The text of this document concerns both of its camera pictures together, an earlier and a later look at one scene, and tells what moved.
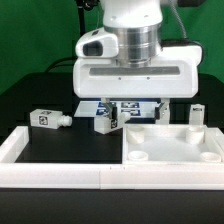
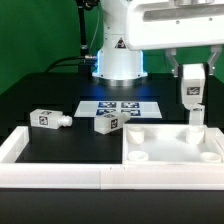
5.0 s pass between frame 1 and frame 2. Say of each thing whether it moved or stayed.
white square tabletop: stayed
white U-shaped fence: stayed
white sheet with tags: stayed
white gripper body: moved
